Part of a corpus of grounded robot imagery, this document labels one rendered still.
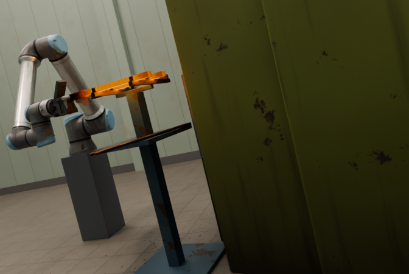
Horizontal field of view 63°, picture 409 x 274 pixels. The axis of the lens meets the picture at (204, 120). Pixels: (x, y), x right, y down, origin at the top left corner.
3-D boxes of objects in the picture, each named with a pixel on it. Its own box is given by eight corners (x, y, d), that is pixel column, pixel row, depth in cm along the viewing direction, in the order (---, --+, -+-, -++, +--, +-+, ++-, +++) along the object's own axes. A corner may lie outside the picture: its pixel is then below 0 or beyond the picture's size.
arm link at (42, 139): (41, 147, 174) (34, 123, 174) (60, 142, 173) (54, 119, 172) (29, 150, 165) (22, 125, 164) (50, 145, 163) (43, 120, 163)
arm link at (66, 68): (97, 125, 244) (38, 34, 197) (118, 120, 241) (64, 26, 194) (92, 139, 232) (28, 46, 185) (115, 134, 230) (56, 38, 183)
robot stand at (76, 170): (82, 241, 232) (60, 158, 229) (100, 228, 253) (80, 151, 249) (109, 238, 225) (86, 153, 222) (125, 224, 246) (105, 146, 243)
